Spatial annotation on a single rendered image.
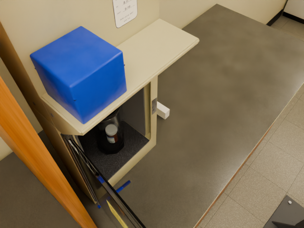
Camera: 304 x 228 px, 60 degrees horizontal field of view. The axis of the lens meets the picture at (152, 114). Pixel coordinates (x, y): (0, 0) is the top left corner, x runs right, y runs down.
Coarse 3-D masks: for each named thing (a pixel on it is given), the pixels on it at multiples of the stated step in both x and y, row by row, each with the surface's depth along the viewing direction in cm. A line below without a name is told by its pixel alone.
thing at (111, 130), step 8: (112, 112) 77; (112, 120) 80; (96, 128) 83; (104, 128) 82; (112, 128) 83; (120, 128) 88; (96, 136) 88; (104, 136) 85; (112, 136) 86; (120, 136) 90; (104, 144) 90; (112, 144) 90; (120, 144) 93
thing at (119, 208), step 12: (72, 144) 54; (84, 156) 52; (84, 168) 59; (96, 180) 52; (96, 192) 68; (108, 192) 48; (108, 204) 60; (120, 204) 46; (108, 216) 82; (120, 216) 53; (132, 216) 45
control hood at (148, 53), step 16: (144, 32) 57; (160, 32) 57; (176, 32) 57; (128, 48) 54; (144, 48) 54; (160, 48) 54; (176, 48) 54; (128, 64) 51; (144, 64) 51; (160, 64) 51; (128, 80) 48; (144, 80) 48; (48, 96) 46; (128, 96) 46; (48, 112) 49; (64, 112) 44; (64, 128) 48; (80, 128) 42
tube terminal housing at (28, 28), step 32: (0, 0) 33; (32, 0) 36; (64, 0) 40; (96, 0) 44; (0, 32) 37; (32, 32) 38; (64, 32) 43; (96, 32) 48; (128, 32) 55; (32, 64) 41; (32, 96) 50; (64, 160) 76
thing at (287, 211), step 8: (288, 200) 185; (280, 208) 182; (288, 208) 182; (296, 208) 182; (272, 216) 178; (280, 216) 178; (288, 216) 178; (296, 216) 178; (272, 224) 175; (280, 224) 170; (288, 224) 165; (296, 224) 173
